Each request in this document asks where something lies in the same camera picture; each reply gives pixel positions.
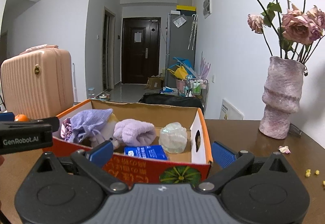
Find purple woven pouch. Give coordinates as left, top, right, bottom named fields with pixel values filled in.
left=66, top=108, right=113, bottom=144

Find lavender towel roll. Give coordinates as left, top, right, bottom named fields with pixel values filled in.
left=114, top=119, right=156, bottom=147

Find orange fruit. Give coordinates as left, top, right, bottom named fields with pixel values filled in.
left=14, top=114, right=29, bottom=122

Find yellow white plush toy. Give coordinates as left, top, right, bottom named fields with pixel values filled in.
left=89, top=113, right=120, bottom=150

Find purple satin scrunchie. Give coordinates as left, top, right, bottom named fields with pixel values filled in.
left=60, top=118, right=72, bottom=141

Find orange cardboard box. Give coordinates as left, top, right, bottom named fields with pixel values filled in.
left=50, top=100, right=212, bottom=185

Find pink ribbed suitcase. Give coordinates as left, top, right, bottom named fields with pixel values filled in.
left=1, top=45, right=74, bottom=119

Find fallen rose petal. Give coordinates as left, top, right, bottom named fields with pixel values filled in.
left=278, top=146, right=291, bottom=154

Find clear plastic ball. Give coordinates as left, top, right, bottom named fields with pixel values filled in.
left=159, top=122, right=187, bottom=154

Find blue mask packet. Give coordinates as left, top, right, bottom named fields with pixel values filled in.
left=124, top=145, right=168, bottom=161

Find metal trolley with bottles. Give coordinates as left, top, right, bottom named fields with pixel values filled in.
left=184, top=78, right=209, bottom=100

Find purple feather decoration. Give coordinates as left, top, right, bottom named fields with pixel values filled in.
left=199, top=52, right=211, bottom=79

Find pink textured vase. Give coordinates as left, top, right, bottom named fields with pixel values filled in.
left=259, top=56, right=305, bottom=140

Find yellow bag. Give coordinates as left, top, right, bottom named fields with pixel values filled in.
left=167, top=65, right=188, bottom=80

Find brown carton on floor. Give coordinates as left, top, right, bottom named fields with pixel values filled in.
left=146, top=76, right=164, bottom=90

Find grey refrigerator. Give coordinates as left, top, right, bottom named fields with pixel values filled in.
left=165, top=13, right=196, bottom=88

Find dark entrance door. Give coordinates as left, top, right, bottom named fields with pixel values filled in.
left=121, top=17, right=160, bottom=84

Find dried pink roses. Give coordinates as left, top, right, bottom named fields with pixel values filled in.
left=247, top=0, right=324, bottom=65

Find yellow box atop fridge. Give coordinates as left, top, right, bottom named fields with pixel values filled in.
left=176, top=5, right=196, bottom=12

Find white board against wall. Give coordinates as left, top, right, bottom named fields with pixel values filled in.
left=219, top=99, right=244, bottom=120

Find white wall panel box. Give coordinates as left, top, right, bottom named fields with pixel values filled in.
left=203, top=0, right=212, bottom=19

